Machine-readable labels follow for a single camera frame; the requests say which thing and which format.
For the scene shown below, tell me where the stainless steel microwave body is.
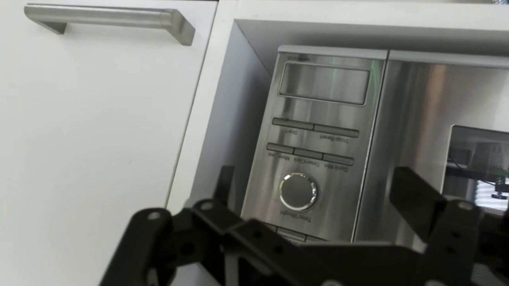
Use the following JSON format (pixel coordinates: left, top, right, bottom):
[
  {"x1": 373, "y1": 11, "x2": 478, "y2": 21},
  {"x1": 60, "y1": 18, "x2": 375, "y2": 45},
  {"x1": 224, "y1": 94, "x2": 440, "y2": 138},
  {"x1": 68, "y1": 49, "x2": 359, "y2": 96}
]
[{"x1": 238, "y1": 43, "x2": 389, "y2": 246}]

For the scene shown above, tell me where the silver microwave control knob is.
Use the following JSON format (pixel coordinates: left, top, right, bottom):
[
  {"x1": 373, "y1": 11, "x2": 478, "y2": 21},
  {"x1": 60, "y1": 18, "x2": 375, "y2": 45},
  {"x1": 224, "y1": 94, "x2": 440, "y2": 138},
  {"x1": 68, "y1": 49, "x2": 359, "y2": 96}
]
[{"x1": 278, "y1": 170, "x2": 321, "y2": 213}]

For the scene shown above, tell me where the stainless steel microwave door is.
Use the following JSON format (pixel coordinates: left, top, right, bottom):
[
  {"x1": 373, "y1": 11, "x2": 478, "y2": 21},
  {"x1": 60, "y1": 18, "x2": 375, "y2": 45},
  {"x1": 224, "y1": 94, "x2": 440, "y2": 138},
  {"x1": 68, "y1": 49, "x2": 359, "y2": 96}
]
[{"x1": 351, "y1": 49, "x2": 509, "y2": 256}]

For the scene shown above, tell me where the silver bar cabinet handle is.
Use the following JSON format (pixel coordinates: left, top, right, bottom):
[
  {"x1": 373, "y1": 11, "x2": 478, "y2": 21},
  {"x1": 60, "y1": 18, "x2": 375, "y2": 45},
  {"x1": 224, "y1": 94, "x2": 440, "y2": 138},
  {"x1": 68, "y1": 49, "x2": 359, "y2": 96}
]
[{"x1": 22, "y1": 2, "x2": 197, "y2": 48}]

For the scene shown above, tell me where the white cabinet door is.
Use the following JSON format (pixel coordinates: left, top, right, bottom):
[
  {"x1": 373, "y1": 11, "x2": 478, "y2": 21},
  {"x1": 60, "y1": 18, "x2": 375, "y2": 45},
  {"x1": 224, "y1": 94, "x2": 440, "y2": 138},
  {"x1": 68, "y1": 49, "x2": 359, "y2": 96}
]
[{"x1": 0, "y1": 0, "x2": 219, "y2": 286}]

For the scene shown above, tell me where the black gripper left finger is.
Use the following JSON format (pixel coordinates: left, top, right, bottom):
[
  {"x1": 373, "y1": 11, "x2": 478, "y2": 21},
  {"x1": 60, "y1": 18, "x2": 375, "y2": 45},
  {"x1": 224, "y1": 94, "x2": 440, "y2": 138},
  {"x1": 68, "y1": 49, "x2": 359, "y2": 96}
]
[{"x1": 97, "y1": 165, "x2": 330, "y2": 286}]

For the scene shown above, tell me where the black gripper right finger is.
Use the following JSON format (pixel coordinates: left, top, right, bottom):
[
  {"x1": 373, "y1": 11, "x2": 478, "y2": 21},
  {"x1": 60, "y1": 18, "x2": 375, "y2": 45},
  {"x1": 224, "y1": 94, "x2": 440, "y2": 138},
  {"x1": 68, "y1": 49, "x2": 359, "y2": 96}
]
[{"x1": 327, "y1": 165, "x2": 509, "y2": 286}]

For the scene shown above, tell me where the stainless steel microwave oven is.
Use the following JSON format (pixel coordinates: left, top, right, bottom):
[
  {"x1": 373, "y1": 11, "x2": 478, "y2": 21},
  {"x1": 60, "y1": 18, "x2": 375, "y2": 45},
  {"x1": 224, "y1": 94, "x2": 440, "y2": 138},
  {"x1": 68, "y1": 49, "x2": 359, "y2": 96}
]
[{"x1": 163, "y1": 0, "x2": 509, "y2": 216}]

